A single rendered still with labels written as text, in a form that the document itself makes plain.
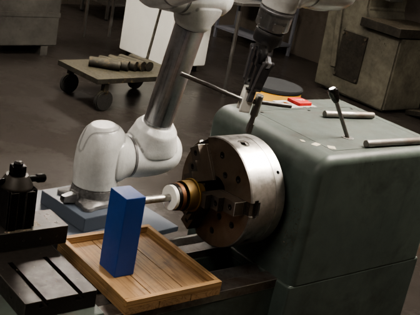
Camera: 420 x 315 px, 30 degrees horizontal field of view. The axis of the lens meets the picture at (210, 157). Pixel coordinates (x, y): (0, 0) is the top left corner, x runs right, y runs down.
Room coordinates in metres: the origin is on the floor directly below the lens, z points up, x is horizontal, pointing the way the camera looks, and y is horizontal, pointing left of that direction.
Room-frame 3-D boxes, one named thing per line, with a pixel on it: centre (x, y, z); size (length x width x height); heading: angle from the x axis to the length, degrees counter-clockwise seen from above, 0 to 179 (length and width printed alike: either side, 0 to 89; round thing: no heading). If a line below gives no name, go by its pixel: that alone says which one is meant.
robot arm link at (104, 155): (2.50, 0.36, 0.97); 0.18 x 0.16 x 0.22; 131
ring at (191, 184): (1.99, 0.04, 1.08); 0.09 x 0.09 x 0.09; 41
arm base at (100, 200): (2.47, 0.38, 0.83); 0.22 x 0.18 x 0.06; 139
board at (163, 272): (1.91, 0.14, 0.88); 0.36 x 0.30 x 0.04; 41
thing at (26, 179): (1.74, 0.45, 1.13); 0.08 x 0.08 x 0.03
